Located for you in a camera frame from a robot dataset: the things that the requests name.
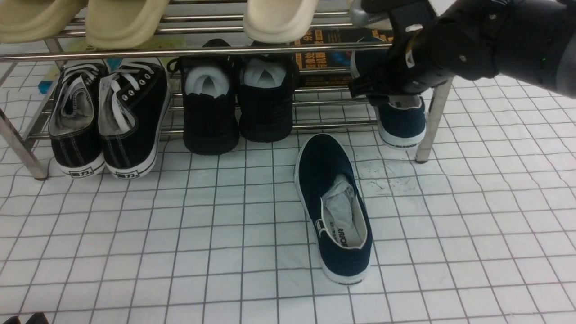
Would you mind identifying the black canvas sneaker right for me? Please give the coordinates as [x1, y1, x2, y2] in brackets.
[97, 58, 172, 180]

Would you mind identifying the black canvas sneaker left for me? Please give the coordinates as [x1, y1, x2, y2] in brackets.
[48, 59, 110, 179]

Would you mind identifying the olive foam slipper far left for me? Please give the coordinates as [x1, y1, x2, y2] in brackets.
[0, 0, 88, 44]

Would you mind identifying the blue small object behind rack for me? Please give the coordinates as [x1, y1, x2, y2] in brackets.
[37, 80, 54, 95]

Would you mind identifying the olive foam slipper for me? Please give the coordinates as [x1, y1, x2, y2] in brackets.
[0, 0, 88, 44]
[85, 0, 169, 50]

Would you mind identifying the cream foam slipper left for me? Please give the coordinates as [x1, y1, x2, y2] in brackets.
[243, 0, 319, 44]

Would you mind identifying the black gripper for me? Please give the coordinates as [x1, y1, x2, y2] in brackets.
[348, 0, 454, 98]

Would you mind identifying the dark object bottom left corner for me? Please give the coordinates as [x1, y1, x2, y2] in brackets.
[1, 312, 51, 324]

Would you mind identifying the stainless steel shoe rack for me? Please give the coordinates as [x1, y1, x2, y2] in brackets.
[1, 0, 454, 180]

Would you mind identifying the black knit shoe left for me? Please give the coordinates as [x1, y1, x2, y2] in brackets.
[167, 54, 241, 156]

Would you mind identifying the black knit shoe right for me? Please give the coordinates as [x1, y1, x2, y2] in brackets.
[237, 53, 300, 142]

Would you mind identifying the black canvas sneaker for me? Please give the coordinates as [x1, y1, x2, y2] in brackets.
[48, 59, 110, 179]
[97, 58, 172, 180]

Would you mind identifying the black knit shoe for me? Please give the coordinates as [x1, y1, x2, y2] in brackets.
[237, 53, 300, 142]
[167, 54, 241, 156]

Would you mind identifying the black printed cardboard box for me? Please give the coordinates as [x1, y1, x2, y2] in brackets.
[290, 29, 394, 88]

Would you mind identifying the navy slip-on shoe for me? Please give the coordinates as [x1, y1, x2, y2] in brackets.
[350, 49, 426, 149]
[294, 134, 373, 285]

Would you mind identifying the cream foam slipper right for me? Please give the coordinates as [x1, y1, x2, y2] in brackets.
[348, 0, 393, 31]

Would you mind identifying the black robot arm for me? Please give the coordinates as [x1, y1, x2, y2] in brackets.
[348, 0, 576, 98]

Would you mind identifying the cream foam slipper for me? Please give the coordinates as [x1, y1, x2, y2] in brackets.
[243, 0, 319, 44]
[348, 0, 393, 31]

